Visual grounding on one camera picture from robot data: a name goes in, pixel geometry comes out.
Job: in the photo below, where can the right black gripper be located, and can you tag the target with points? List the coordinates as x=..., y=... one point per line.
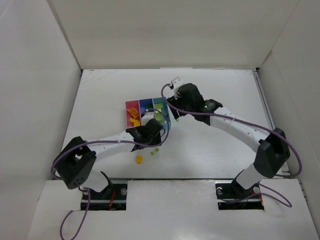
x=175, y=104

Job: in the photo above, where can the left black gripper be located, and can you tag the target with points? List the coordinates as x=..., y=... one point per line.
x=155, y=139

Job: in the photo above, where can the light green square lego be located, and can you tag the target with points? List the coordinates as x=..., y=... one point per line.
x=159, y=116

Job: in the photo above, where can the orange printed lego plate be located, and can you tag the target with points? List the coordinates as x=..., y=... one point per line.
x=133, y=113

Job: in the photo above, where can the dark green 2x2 lego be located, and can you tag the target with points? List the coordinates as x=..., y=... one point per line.
x=149, y=106

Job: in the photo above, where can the lime 2x2 lego brick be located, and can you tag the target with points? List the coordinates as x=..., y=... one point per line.
x=158, y=106

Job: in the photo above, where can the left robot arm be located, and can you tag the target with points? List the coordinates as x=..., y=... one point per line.
x=74, y=165

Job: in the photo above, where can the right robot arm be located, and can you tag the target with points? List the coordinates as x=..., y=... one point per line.
x=270, y=146

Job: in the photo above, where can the light blue container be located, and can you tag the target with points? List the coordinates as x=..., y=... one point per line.
x=165, y=112

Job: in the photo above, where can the small yellow lego brick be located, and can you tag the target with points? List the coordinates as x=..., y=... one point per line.
x=139, y=159

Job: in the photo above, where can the purple container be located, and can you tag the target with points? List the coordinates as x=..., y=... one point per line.
x=145, y=104

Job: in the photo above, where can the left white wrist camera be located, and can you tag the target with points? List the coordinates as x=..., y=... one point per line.
x=146, y=117

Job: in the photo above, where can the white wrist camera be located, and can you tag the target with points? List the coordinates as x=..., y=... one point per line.
x=176, y=83
x=146, y=117

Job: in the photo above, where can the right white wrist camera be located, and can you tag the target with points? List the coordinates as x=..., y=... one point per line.
x=176, y=83

